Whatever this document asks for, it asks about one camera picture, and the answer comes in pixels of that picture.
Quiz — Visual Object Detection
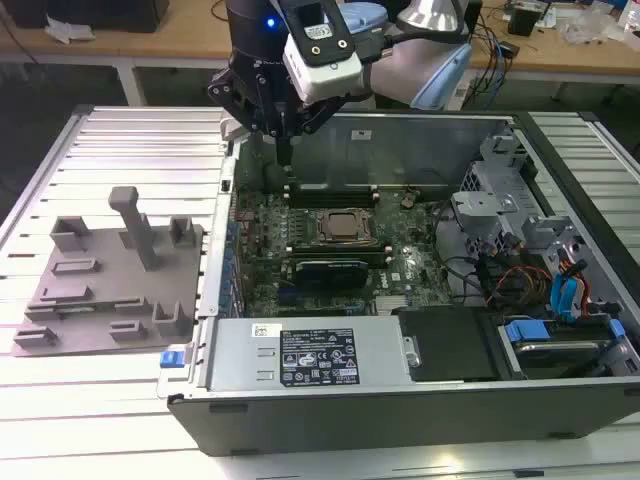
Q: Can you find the yellow red wire bundle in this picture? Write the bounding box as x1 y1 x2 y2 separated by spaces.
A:
487 264 552 307

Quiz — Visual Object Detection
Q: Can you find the black camera cable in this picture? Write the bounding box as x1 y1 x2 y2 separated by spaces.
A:
357 27 419 64

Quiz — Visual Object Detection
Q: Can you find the crumpled white paper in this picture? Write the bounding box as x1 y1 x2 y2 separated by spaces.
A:
44 13 97 42

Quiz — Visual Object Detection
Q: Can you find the black label sticker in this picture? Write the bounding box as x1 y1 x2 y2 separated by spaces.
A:
278 328 361 389

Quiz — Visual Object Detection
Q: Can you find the clear plastic bag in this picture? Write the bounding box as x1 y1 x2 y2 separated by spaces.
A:
554 5 624 47

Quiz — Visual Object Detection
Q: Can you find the silver CPU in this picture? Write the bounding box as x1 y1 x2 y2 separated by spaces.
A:
327 213 362 238

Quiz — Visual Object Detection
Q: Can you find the small silver heatsink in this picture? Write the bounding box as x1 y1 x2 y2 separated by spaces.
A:
374 294 409 316

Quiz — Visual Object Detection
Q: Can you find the black plastic shroud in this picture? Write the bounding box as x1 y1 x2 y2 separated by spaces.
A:
392 305 502 384

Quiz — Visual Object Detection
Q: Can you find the hard disk in blue carrier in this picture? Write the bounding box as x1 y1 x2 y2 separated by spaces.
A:
497 319 626 382

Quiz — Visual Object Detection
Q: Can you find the wooden desk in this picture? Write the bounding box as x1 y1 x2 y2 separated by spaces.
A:
0 0 640 85

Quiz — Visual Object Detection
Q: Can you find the tall black speaker box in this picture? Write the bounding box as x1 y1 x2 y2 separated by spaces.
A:
462 0 485 39

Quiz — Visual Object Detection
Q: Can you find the gray case corner latch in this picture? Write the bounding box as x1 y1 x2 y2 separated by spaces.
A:
219 116 247 142

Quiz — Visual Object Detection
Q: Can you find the silver metal drive cage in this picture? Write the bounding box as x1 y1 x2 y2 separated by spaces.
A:
449 127 587 262

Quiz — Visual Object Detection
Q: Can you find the gray parts rack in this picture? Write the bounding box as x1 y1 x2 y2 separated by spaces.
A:
10 185 210 359

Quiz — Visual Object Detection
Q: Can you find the large black box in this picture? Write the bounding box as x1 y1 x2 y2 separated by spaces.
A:
9 0 164 34

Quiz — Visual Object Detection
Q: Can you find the green motherboard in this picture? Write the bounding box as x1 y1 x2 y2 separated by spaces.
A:
232 184 461 319

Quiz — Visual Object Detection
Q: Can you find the black open PC case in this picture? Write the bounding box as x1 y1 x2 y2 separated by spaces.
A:
157 106 640 457

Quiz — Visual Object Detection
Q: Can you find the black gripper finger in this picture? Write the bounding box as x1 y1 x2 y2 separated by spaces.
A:
206 71 285 167
283 96 347 167

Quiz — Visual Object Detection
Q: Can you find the metal CPU socket cover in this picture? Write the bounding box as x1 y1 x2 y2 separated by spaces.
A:
311 207 377 248

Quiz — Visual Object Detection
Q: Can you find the small black cube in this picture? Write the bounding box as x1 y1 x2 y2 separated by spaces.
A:
507 8 544 37

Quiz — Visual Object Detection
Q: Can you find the black graphics card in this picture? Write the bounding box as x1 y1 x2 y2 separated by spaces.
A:
294 258 371 292

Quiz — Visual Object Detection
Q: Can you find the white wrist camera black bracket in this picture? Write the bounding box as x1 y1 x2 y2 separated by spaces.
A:
281 0 364 105

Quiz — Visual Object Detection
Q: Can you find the blue flat wire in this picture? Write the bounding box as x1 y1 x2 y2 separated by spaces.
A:
549 272 591 327

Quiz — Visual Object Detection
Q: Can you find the silver power supply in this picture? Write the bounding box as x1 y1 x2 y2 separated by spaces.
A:
204 317 419 394

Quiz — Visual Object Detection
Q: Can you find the black RAM slot bank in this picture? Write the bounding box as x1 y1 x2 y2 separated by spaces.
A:
282 180 380 210
284 242 394 267

